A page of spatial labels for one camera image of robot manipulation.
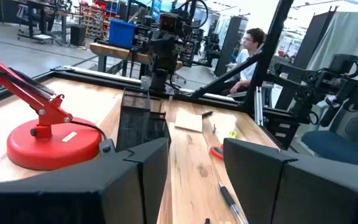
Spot blue office chair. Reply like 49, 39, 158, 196
301, 73, 358, 169

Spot black floor cabinet box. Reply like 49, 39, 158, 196
70, 24, 87, 47

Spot grey curtain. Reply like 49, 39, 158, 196
306, 11, 358, 82

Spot red desk lamp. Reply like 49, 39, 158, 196
0, 46, 103, 171

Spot black tall cabinet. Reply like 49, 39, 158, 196
214, 15, 249, 77

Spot blue plastic bin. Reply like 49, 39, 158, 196
108, 19, 136, 49

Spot person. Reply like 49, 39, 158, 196
221, 27, 266, 96

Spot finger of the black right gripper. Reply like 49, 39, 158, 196
150, 40, 164, 74
165, 40, 180, 74

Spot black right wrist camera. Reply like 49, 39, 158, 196
158, 12, 185, 34

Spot black rolling cart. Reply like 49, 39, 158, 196
16, 0, 57, 44

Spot black table frame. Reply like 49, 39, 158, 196
0, 0, 301, 150

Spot black clear-barrel pen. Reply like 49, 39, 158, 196
218, 181, 249, 224

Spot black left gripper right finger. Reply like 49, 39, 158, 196
223, 138, 358, 224

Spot wooden workbench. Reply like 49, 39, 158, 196
88, 42, 183, 78

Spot red-handled scissors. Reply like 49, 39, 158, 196
209, 143, 225, 161

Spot silver aluminium extrusion piece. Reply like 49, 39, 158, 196
254, 86, 264, 127

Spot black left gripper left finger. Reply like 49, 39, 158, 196
0, 138, 171, 224

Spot black mesh desk organizer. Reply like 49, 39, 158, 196
116, 88, 172, 153

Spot black lamp power cord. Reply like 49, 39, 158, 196
70, 119, 108, 141

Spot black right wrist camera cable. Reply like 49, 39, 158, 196
178, 0, 209, 29

